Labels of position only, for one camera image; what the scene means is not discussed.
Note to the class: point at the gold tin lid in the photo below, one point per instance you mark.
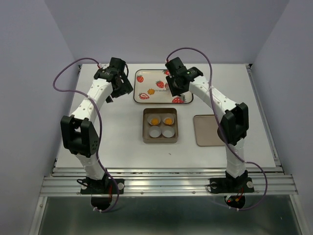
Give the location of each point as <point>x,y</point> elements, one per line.
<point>206,131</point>

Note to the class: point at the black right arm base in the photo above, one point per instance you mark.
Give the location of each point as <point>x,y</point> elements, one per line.
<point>230,185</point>

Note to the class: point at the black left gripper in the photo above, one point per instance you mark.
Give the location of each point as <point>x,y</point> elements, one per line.
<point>126,87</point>

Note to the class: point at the orange swirl cookie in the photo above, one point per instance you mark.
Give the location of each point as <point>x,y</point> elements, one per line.
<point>168,121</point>
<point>151,91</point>
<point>154,121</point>

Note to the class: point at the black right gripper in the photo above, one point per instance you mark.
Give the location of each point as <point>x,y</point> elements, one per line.
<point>174,91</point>

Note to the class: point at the metal tongs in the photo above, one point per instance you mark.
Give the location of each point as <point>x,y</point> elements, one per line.
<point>183,98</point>

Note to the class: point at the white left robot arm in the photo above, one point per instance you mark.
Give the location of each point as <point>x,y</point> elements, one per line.
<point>78,131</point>

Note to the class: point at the strawberry print tray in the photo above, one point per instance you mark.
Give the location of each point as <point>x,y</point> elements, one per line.
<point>155,79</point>

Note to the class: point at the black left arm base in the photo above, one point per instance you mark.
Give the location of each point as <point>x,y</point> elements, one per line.
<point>105,186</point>

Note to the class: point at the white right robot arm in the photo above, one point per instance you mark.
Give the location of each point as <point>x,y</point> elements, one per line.
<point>231,117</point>

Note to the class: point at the gold square tin box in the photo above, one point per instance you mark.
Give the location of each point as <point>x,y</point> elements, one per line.
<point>160,112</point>

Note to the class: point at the white paper cupcake liner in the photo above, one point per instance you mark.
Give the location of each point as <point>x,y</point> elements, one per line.
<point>154,131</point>
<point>170,116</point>
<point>168,131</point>
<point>153,116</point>

